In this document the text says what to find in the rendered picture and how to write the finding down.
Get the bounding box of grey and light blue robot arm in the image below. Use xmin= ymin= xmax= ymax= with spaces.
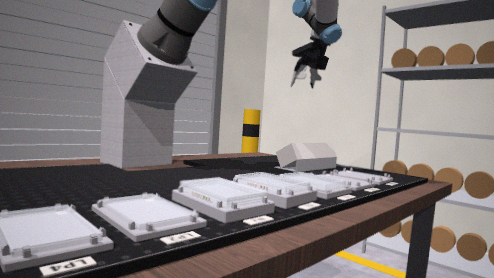
xmin=137 ymin=0 xmax=342 ymax=65

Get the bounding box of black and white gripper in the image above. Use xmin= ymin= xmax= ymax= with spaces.
xmin=290 ymin=37 xmax=331 ymax=89

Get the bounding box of black perforated work table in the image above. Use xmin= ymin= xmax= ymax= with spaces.
xmin=0 ymin=155 xmax=428 ymax=278

